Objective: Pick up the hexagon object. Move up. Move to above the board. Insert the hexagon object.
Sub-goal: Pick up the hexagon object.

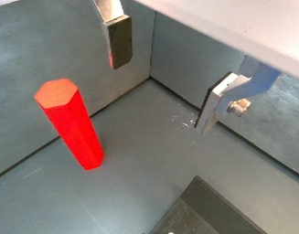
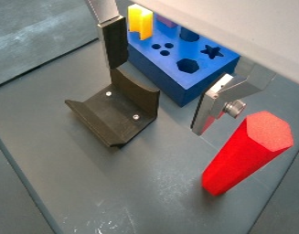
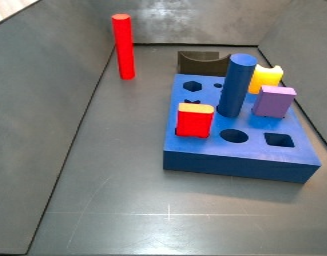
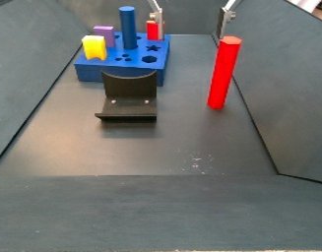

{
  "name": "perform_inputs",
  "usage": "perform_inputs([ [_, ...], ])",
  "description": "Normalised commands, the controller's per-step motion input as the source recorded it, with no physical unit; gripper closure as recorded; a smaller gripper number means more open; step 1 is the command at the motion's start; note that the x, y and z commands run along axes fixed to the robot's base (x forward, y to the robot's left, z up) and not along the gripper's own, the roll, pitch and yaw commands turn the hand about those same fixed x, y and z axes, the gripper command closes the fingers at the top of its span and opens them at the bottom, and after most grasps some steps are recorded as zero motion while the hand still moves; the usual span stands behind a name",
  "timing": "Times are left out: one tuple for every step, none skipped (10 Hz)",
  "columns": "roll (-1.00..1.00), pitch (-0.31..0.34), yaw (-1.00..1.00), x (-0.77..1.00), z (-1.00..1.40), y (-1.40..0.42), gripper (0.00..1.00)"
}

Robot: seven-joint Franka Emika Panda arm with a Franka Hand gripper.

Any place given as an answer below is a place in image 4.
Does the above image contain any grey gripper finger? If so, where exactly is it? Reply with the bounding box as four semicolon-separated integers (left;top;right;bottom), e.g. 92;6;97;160
147;0;164;39
215;0;242;38

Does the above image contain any tall red hexagon peg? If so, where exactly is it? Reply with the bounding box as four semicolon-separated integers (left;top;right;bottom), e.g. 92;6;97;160
206;36;242;109

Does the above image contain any blue shape sorter board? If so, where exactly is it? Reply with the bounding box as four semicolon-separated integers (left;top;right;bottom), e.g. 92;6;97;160
73;31;171;87

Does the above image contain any red block with yellow top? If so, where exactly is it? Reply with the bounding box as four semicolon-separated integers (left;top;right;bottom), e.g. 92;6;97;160
145;21;164;40

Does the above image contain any tall blue cylinder peg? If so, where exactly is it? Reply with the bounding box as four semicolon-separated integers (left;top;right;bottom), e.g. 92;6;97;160
119;6;136;49

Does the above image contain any purple rectangular block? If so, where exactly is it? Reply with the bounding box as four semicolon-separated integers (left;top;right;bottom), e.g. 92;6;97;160
93;26;116;47

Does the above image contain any yellow arch block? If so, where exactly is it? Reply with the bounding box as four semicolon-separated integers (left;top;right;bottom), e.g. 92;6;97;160
81;35;107;60

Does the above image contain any black curved stand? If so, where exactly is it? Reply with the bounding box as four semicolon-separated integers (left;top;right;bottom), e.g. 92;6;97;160
95;71;158;122

